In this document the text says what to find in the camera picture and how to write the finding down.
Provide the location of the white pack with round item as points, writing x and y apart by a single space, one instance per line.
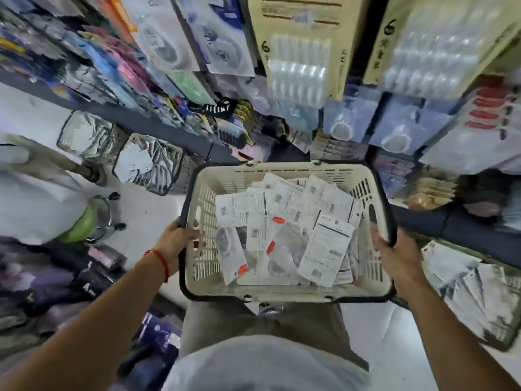
219 34
160 34

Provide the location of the person's grey trousers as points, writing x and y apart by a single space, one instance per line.
219 325

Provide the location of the row of colourful hanging packets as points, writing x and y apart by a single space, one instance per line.
81 56

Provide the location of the beige card blister pack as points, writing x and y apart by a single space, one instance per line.
303 48
439 40

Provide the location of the person's white shirt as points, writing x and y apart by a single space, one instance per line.
264 366

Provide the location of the person's right hand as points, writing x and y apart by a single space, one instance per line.
401 258

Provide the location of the person's left thumb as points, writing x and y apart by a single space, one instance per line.
191 235

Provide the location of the pile of dark packets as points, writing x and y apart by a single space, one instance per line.
53 280

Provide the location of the person's left forearm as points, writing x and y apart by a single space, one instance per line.
87 329

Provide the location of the person's left hand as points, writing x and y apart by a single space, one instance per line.
173 246

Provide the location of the black white striped item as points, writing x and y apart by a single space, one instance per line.
211 108

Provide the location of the dark grey shelf rail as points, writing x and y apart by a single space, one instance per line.
134 120

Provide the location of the white packet with red stripes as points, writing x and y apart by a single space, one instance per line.
476 134

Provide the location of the grey basket of white packets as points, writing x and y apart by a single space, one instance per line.
476 289

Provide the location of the person's right forearm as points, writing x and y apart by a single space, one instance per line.
451 337

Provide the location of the person's right thumb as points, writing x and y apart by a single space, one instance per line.
379 241

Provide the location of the cream plastic shopping basket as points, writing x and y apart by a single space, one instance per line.
285 293

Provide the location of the green stool with casters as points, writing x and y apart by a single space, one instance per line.
87 223

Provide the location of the dark blue packets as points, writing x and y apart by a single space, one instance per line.
156 342

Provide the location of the pile of white packets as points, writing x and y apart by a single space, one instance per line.
293 232

